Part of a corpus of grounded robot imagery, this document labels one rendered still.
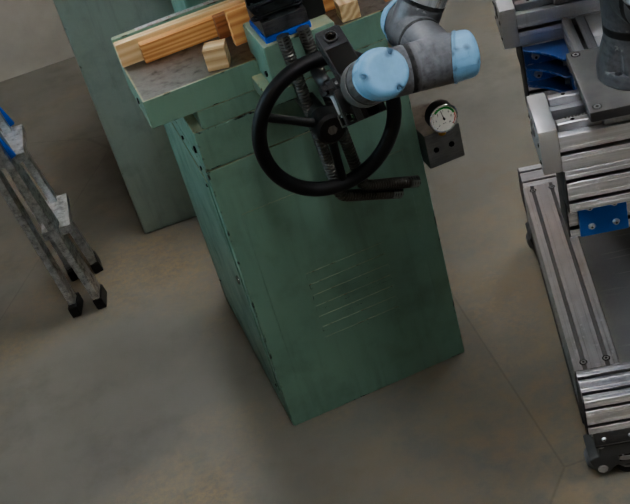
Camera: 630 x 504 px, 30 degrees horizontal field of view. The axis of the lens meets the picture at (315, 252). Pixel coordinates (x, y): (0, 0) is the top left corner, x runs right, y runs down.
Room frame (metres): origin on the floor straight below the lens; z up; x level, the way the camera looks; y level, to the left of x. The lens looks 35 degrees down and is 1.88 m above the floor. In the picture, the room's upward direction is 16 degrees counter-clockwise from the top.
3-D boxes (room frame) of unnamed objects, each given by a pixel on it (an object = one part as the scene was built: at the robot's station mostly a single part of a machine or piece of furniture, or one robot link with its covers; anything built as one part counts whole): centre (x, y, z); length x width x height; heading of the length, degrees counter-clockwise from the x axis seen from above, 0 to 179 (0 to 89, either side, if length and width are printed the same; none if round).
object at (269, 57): (2.06, -0.07, 0.91); 0.15 x 0.14 x 0.09; 101
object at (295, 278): (2.36, 0.00, 0.35); 0.58 x 0.45 x 0.71; 11
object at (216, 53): (2.09, 0.07, 0.92); 0.04 x 0.04 x 0.04; 80
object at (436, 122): (2.08, -0.32, 0.65); 0.06 x 0.04 x 0.08; 101
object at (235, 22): (2.18, -0.07, 0.94); 0.22 x 0.02 x 0.07; 101
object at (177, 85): (2.14, -0.05, 0.87); 0.61 x 0.30 x 0.06; 101
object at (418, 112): (2.15, -0.31, 0.58); 0.12 x 0.08 x 0.08; 11
